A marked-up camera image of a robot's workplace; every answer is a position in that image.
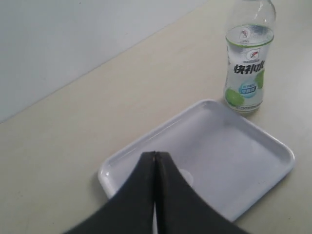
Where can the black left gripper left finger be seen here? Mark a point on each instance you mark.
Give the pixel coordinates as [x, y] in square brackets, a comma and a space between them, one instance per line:
[131, 209]

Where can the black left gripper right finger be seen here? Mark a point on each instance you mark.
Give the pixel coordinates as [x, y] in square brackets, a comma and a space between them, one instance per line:
[179, 209]

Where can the white bottle cap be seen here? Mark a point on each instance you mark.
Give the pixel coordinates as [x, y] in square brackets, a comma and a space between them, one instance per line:
[187, 176]

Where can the clear plastic drink bottle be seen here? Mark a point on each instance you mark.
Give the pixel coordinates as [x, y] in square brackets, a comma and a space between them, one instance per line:
[249, 33]

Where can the white plastic tray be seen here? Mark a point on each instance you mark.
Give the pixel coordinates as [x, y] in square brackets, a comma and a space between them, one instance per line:
[233, 162]

